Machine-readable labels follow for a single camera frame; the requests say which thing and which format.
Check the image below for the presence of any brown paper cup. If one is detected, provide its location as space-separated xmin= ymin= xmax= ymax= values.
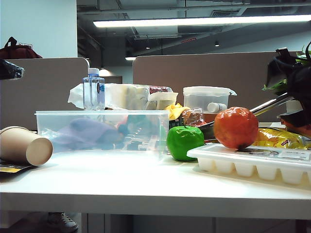
xmin=0 ymin=126 xmax=53 ymax=167

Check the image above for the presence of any white sneaker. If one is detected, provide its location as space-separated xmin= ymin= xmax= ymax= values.
xmin=48 ymin=213 xmax=79 ymax=232

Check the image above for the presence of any green leafy plant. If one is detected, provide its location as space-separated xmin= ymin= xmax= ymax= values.
xmin=261 ymin=45 xmax=311 ymax=93

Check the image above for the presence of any white ice cube tray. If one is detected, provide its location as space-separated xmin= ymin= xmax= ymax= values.
xmin=186 ymin=143 xmax=311 ymax=186

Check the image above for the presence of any purple cloth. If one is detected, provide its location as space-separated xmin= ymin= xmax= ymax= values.
xmin=57 ymin=118 xmax=119 ymax=150

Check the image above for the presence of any white plastic cup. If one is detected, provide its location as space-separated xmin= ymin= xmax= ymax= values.
xmin=146 ymin=92 xmax=179 ymax=111

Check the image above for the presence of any black yellow flat packet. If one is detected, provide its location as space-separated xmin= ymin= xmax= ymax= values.
xmin=0 ymin=159 xmax=37 ymax=174

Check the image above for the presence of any green toy apple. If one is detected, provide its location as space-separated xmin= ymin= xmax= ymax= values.
xmin=166 ymin=125 xmax=205 ymax=162

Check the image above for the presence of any white plant pot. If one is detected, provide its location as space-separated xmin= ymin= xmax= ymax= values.
xmin=285 ymin=99 xmax=305 ymax=115

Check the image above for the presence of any red white printed carton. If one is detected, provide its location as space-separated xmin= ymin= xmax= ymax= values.
xmin=148 ymin=86 xmax=173 ymax=95

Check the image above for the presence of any long ceiling light strip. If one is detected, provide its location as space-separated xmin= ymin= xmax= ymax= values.
xmin=92 ymin=14 xmax=311 ymax=28

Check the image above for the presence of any transparent plastic storage box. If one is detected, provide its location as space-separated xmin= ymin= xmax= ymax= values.
xmin=34 ymin=110 xmax=170 ymax=161

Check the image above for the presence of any red yellow striped snack bag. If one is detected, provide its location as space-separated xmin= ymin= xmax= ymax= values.
xmin=281 ymin=120 xmax=311 ymax=139

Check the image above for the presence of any white plastic bag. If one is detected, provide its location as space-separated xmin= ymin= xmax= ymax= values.
xmin=68 ymin=83 xmax=151 ymax=111

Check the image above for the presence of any wide grey desk partition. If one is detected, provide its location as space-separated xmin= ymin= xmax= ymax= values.
xmin=132 ymin=51 xmax=302 ymax=123

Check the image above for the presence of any round clear lidded container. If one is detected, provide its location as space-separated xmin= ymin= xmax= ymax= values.
xmin=183 ymin=86 xmax=237 ymax=123

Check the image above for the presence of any yellow crumpled cloth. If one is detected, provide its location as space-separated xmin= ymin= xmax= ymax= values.
xmin=164 ymin=103 xmax=191 ymax=121

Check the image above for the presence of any small grey desk partition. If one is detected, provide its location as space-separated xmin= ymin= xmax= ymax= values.
xmin=0 ymin=57 xmax=90 ymax=132

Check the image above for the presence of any dark red backpack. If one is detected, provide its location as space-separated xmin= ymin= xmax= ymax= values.
xmin=0 ymin=36 xmax=43 ymax=60

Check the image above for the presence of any small white pill bottle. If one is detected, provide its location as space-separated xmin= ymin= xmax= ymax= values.
xmin=207 ymin=102 xmax=227 ymax=114

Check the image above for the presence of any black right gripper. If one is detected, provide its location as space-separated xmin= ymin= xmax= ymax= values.
xmin=278 ymin=65 xmax=311 ymax=127

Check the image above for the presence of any clear wrapped brown snack pack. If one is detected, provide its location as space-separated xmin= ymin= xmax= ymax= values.
xmin=181 ymin=108 xmax=208 ymax=127

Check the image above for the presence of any dark green small box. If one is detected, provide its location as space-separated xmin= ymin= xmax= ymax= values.
xmin=169 ymin=118 xmax=184 ymax=129

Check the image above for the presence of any clear plastic water bottle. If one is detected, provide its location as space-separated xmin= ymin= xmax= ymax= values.
xmin=82 ymin=68 xmax=106 ymax=111

